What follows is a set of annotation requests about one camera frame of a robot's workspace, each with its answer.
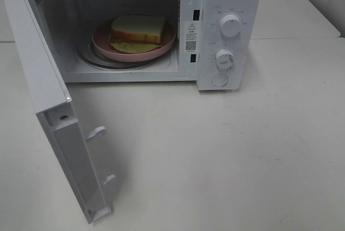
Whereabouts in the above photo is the round door release button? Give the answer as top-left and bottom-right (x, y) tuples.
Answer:
(212, 74), (228, 87)

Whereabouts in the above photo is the white bread sandwich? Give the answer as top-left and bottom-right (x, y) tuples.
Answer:
(108, 15), (171, 54)

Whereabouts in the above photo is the pink round plate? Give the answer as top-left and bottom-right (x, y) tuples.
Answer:
(92, 21), (176, 62)

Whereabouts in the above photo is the white microwave door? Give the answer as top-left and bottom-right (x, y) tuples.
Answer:
(4, 0), (112, 223)

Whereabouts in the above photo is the lower white microwave knob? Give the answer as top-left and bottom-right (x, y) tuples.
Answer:
(215, 49), (234, 69)

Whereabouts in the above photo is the white microwave knob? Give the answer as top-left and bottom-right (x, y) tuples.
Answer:
(219, 12), (242, 37)
(215, 49), (234, 69)

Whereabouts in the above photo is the white microwave oven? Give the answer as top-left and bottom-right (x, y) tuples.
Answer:
(37, 0), (259, 90)

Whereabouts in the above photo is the upper white microwave knob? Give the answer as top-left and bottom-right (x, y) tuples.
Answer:
(219, 12), (242, 37)

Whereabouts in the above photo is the glass microwave turntable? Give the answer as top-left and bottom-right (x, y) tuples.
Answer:
(75, 41), (171, 70)

